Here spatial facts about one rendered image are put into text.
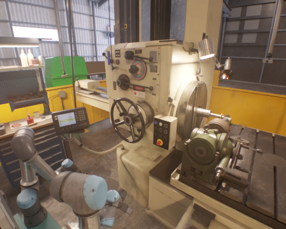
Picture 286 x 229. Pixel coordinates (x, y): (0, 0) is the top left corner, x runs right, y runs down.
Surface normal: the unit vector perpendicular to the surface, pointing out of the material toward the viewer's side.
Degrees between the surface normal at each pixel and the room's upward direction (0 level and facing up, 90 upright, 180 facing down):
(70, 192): 55
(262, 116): 90
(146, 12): 90
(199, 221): 0
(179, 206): 90
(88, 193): 46
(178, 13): 90
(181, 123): 99
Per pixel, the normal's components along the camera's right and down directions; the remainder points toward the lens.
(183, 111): -0.63, 0.05
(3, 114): 0.77, 0.23
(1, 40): 0.62, -0.29
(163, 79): -0.64, 0.27
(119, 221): 0.00, -0.93
